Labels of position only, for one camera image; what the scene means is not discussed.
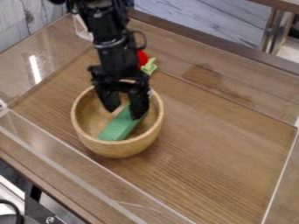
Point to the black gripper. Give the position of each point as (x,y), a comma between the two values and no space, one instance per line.
(117,74)

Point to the green rectangular stick block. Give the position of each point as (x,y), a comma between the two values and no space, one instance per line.
(118,128)

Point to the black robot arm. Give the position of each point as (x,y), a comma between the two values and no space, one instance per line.
(105,19)

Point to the brown wooden bowl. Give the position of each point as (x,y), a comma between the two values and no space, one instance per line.
(89,118)

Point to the red plush strawberry toy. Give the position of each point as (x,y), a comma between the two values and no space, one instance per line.
(145,64)

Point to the black clamp under table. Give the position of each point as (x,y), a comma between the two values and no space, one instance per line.
(24,210)

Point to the metal table leg background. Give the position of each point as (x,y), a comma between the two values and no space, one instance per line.
(276,30)

